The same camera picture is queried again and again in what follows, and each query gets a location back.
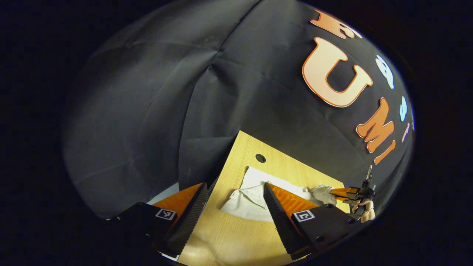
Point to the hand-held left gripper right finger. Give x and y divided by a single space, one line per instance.
281 221

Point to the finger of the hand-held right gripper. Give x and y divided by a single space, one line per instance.
343 192

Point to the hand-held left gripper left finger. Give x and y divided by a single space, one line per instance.
190 218

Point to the white jeans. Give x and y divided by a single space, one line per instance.
247 199

